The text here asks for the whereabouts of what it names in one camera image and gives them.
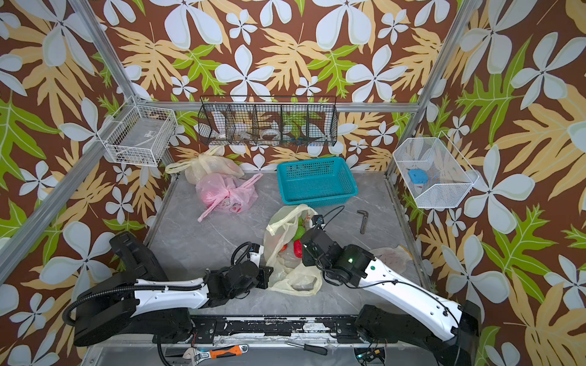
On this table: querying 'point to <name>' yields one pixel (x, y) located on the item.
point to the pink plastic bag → (224, 193)
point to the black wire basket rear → (268, 120)
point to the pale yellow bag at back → (212, 161)
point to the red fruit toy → (284, 247)
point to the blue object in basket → (418, 176)
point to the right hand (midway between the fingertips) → (304, 247)
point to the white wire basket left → (136, 134)
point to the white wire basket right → (436, 173)
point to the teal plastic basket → (317, 181)
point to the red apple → (297, 246)
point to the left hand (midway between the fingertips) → (276, 268)
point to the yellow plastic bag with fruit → (282, 237)
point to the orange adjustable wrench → (198, 356)
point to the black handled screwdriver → (320, 351)
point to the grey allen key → (365, 220)
